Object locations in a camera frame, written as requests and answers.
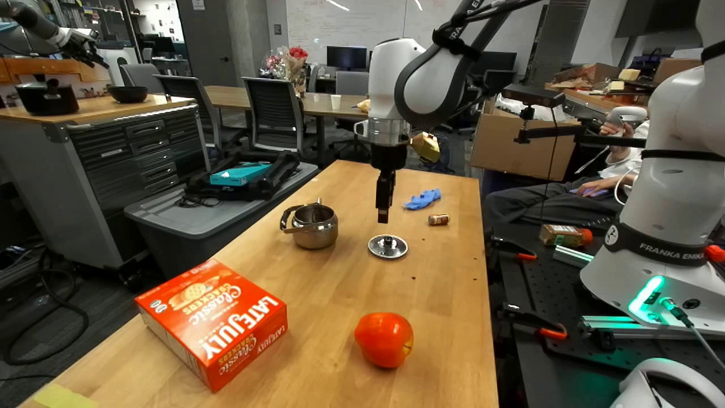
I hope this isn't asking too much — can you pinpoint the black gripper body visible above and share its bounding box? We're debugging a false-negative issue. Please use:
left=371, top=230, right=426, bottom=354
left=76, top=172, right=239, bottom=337
left=370, top=140, right=410, bottom=192

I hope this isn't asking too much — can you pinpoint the silver metal kettle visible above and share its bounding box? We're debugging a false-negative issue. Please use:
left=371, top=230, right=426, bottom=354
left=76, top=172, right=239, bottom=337
left=280, top=200, right=340, bottom=251

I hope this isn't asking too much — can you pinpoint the black computer monitor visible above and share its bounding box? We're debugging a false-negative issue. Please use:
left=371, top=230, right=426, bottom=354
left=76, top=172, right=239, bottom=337
left=325, top=44, right=371, bottom=74
left=469, top=49, right=520, bottom=77

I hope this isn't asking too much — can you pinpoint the large cardboard box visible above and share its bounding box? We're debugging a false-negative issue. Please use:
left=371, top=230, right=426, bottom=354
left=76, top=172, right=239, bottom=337
left=472, top=104, right=580, bottom=184

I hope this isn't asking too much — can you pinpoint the grey mesh office chair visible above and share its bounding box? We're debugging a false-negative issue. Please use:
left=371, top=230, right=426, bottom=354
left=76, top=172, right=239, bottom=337
left=156, top=73, right=224, bottom=149
left=243, top=74, right=307, bottom=157

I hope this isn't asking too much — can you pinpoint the black office chair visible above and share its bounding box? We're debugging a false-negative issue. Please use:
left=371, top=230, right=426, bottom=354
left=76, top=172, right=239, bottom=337
left=479, top=69, right=520, bottom=100

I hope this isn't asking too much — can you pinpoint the red toy tomato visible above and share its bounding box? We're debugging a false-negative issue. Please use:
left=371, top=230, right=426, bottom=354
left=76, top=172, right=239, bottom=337
left=354, top=311, right=418, bottom=372

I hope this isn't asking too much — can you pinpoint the red flower bouquet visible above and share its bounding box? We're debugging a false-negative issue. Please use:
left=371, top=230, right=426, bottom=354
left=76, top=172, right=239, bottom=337
left=263, top=44, right=312, bottom=81

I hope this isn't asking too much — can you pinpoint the teal and black bag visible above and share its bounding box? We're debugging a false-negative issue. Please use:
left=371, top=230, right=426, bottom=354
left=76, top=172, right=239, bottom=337
left=180, top=153, right=301, bottom=209

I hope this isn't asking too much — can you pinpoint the wooden meeting table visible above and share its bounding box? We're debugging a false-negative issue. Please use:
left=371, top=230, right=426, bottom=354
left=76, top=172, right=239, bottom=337
left=201, top=81, right=371, bottom=123

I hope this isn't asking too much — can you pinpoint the brown orange block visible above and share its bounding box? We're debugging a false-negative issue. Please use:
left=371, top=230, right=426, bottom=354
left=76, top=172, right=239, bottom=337
left=537, top=223, right=599, bottom=251

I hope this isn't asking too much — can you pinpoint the grey low platform cart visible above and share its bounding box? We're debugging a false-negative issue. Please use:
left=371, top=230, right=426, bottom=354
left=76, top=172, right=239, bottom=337
left=123, top=159, right=322, bottom=275

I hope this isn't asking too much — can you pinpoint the orange cracker box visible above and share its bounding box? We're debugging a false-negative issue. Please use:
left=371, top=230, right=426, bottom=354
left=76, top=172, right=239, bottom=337
left=133, top=258, right=291, bottom=395

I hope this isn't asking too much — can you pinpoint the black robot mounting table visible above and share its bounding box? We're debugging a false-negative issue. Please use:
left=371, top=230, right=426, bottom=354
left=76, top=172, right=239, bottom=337
left=486, top=191, right=725, bottom=408

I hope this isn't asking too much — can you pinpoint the light grey chair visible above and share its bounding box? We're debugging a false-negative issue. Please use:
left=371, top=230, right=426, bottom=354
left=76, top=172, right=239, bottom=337
left=118, top=61, right=169, bottom=98

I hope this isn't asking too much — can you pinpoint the black bowl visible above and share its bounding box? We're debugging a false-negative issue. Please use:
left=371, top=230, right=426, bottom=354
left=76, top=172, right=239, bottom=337
left=107, top=83, right=153, bottom=106

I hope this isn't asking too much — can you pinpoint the grey drawer cabinet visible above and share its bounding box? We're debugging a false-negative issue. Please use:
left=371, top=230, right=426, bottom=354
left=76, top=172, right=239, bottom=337
left=0, top=93, right=213, bottom=270

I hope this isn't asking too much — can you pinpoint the wooden crate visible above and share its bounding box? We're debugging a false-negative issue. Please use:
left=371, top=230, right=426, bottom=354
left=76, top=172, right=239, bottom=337
left=0, top=55, right=114, bottom=98

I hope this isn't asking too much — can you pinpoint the black cooking pot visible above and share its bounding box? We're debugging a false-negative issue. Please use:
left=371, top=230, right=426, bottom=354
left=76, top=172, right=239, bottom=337
left=17, top=74, right=81, bottom=117

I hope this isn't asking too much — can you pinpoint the yellow sponge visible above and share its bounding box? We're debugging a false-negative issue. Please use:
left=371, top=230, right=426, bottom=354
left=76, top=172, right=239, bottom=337
left=28, top=380, right=103, bottom=408

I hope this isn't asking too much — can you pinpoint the wrist mounted camera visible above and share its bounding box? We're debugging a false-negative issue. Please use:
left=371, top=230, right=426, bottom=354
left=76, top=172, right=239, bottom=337
left=410, top=132, right=442, bottom=165

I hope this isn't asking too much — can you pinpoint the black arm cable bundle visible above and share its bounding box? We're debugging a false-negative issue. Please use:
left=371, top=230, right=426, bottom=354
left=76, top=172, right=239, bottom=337
left=392, top=0, right=546, bottom=132

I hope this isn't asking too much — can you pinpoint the black camera on boom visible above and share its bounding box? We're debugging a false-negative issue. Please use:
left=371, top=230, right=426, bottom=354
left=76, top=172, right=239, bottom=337
left=502, top=81, right=651, bottom=165

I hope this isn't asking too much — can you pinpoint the aluminium extrusion rail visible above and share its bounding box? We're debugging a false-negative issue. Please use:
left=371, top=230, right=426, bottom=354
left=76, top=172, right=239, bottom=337
left=551, top=243, right=600, bottom=270
left=580, top=312, right=725, bottom=336

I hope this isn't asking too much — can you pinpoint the white ring shaped device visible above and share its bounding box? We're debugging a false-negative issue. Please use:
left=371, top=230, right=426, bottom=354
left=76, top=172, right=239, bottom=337
left=610, top=357, right=725, bottom=408

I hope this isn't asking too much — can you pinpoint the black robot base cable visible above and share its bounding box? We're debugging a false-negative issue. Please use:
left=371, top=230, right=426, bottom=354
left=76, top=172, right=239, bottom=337
left=664, top=297, right=725, bottom=372

